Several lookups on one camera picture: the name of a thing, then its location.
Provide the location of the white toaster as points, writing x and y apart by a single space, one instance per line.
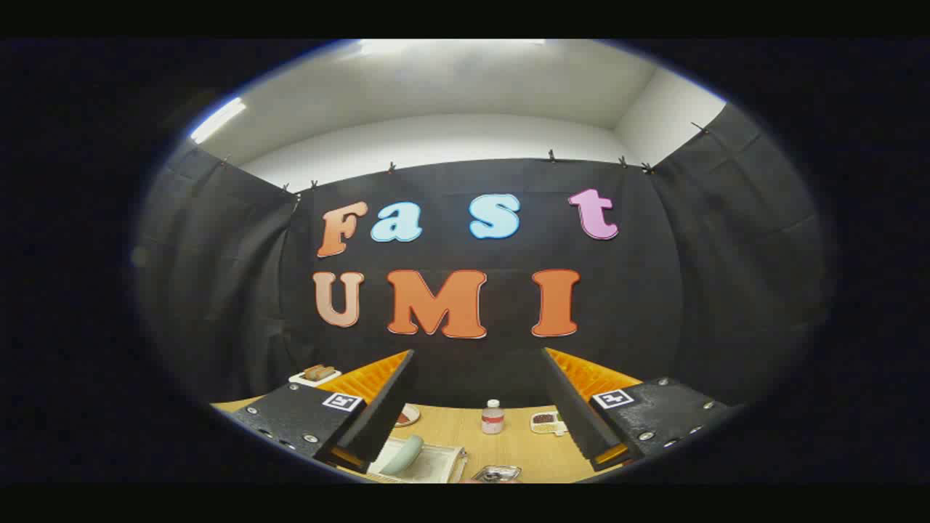
323 379

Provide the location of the toast slices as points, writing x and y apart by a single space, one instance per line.
318 372

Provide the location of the small beige plate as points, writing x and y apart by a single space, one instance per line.
411 415

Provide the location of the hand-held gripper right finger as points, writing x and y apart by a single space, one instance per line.
574 407

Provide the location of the pale green plate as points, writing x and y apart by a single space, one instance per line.
403 454

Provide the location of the clear plastic bottle red label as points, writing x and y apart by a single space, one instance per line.
492 420

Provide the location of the long ceiling light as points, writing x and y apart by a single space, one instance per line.
218 120

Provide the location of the black backdrop cloth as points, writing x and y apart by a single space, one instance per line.
654 290

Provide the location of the wide ceiling light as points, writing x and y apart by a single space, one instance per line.
436 46

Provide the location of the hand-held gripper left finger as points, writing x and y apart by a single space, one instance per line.
385 407

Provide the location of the white divided dish with beans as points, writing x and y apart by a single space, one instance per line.
543 423

